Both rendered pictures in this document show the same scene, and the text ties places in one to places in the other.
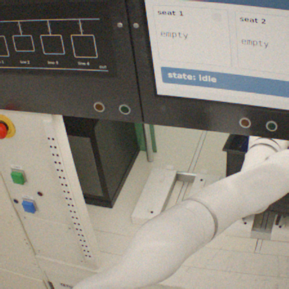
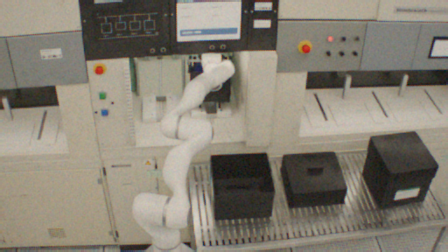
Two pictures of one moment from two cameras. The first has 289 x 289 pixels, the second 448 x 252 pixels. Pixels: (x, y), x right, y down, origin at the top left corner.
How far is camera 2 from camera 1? 1.50 m
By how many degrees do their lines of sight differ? 24
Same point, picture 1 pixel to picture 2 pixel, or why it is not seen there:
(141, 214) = (147, 116)
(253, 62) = (215, 23)
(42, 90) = (126, 46)
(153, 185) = (146, 103)
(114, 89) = (159, 42)
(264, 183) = (221, 72)
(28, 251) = (94, 146)
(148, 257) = (194, 93)
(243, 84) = (212, 31)
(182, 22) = (190, 10)
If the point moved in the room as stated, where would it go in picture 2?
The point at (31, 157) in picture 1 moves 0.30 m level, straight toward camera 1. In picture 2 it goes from (112, 82) to (151, 109)
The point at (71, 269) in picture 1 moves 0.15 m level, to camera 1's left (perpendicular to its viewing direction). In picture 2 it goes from (120, 150) to (94, 159)
